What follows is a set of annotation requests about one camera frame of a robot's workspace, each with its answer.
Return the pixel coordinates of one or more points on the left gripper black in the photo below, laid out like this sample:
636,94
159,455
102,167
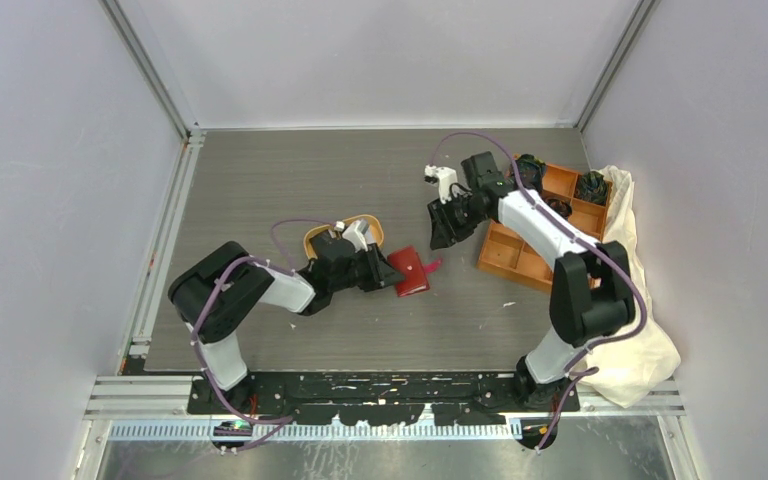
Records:
381,272

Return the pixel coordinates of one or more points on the orange oval card tray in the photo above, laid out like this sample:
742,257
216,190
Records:
375,234

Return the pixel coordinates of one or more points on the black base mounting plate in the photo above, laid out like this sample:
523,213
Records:
392,398

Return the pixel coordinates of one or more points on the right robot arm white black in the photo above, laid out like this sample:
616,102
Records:
592,294

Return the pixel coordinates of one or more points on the rolled dark patterned belt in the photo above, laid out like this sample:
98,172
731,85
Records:
532,171

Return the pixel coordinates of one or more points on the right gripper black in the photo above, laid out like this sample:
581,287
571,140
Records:
443,232

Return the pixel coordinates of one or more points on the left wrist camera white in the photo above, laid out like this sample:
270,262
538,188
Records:
355,233

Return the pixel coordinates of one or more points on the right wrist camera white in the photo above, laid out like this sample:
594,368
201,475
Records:
443,178

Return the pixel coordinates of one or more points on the orange compartment organizer tray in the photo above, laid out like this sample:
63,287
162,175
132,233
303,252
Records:
523,248

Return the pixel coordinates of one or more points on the rolled green dark belt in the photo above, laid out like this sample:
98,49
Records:
592,188

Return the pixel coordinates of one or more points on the red card holder wallet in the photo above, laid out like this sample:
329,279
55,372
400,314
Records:
415,272

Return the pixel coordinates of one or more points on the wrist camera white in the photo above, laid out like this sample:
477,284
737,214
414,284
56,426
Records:
355,233
443,178

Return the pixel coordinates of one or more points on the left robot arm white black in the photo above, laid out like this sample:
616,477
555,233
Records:
214,296

